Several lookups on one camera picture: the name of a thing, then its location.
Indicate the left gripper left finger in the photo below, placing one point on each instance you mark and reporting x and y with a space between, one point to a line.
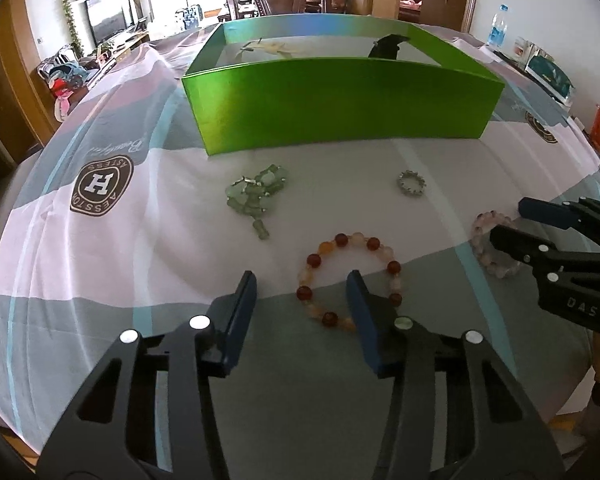
230 318

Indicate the teal boxed item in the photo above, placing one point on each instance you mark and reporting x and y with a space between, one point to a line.
552 78

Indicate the pile of clothes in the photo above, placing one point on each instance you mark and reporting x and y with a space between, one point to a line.
64 74

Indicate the green open box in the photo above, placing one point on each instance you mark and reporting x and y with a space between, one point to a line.
334 92

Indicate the patterned table cloth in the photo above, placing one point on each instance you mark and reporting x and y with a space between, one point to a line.
124 221

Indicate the white wrist watch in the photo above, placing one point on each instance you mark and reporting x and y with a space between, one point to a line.
266 50

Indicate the plastic water bottle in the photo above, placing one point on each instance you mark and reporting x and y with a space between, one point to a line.
498 30

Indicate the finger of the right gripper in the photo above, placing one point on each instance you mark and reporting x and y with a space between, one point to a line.
543 255
583 215

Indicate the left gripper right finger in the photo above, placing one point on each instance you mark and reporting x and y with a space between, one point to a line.
382 343

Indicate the black wrist watch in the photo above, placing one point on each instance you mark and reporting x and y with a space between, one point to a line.
388 47

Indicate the black television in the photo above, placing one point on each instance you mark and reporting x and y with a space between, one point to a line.
107 18

